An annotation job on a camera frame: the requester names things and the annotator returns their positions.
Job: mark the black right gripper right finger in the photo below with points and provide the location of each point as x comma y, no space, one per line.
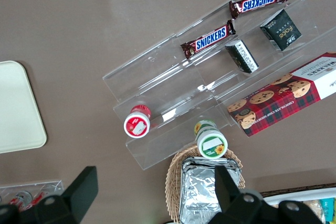
228,197

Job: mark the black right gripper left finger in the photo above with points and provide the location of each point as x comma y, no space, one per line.
78,195

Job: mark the oval wicker basket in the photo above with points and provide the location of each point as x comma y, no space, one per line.
172,182

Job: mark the white rectangular snack tray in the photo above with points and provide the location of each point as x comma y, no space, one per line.
288,196

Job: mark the beige plastic tray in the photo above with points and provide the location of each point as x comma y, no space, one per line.
18,108

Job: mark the silver foil container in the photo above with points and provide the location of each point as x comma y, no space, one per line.
199,190

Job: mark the clear acrylic bottle rack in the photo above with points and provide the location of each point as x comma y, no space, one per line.
31,186

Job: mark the green lid yogurt cup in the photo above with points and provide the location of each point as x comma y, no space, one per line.
211,144

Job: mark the red lid yogurt cup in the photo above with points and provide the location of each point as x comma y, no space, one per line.
137,125

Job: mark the teal snack packet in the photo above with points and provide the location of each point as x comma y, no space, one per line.
329,209

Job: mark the red tartan cookie box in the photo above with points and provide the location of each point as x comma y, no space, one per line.
278,100

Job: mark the clear acrylic stepped stand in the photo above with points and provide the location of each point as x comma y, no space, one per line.
162,77

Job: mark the black box with white side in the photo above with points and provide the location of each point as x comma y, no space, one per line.
242,56

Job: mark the brown Snickers bar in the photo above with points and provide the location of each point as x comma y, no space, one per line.
210,39
258,1

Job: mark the black box with gold print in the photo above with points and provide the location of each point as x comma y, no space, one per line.
283,31

